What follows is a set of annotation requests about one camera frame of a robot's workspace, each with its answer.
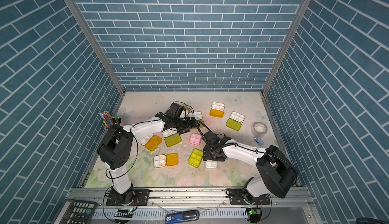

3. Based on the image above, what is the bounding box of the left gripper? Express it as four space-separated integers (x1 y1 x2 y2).
172 116 201 135

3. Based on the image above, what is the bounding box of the clear pillbox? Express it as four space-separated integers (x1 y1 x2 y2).
205 160 218 169

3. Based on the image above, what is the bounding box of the pink pillbox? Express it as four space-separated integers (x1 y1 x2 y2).
189 133 202 146

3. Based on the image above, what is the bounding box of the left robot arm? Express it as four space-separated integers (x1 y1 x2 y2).
97 116 198 206

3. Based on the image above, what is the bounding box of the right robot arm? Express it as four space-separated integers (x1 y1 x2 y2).
201 131 298 204

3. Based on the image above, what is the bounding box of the left orange pillbox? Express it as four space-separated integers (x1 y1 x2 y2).
138 134 162 152

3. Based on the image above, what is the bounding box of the orange pillbox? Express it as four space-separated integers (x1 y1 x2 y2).
138 134 162 152
153 153 179 168
209 102 225 118

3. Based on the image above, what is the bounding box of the back orange pillbox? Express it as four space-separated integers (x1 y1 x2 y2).
209 102 225 118

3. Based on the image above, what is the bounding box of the front orange pillbox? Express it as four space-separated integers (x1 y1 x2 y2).
153 153 179 168

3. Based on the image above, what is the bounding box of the blue tape dispenser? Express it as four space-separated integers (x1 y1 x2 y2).
254 137 264 147

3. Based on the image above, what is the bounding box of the clear tape roll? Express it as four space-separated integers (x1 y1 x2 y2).
251 122 267 137

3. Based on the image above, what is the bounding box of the blue black usb device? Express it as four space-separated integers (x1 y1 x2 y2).
165 210 200 224

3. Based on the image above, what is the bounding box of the coloured pens bundle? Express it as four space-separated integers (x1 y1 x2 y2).
99 111 121 130

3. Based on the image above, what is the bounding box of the right circuit board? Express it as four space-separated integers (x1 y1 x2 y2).
245 208 262 224

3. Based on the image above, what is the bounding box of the circuit board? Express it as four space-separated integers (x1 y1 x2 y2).
114 209 134 220
245 208 262 224

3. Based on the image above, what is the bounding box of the left circuit board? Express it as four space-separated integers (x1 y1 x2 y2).
114 209 134 220

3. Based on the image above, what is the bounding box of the black calculator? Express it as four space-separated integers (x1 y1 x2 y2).
51 199 97 224

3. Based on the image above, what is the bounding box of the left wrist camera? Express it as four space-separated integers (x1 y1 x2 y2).
166 103 187 119

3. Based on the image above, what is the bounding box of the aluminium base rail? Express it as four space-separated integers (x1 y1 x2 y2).
65 186 314 208

